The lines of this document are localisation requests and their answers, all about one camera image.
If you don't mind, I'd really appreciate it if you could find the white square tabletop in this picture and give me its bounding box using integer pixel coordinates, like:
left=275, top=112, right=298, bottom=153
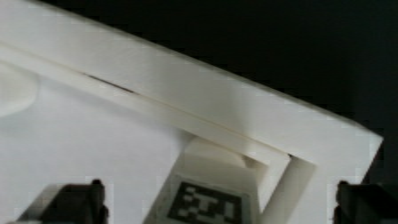
left=0, top=39, right=321, bottom=224

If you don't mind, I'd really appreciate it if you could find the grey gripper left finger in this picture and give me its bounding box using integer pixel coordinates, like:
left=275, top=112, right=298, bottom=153
left=15, top=179, right=108, bottom=224

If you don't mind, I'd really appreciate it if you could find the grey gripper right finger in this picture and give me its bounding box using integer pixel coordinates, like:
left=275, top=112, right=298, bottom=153
left=332, top=181, right=398, bottom=224

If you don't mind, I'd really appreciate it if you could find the white leg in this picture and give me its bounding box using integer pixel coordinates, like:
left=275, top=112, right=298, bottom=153
left=142, top=138, right=259, bottom=224

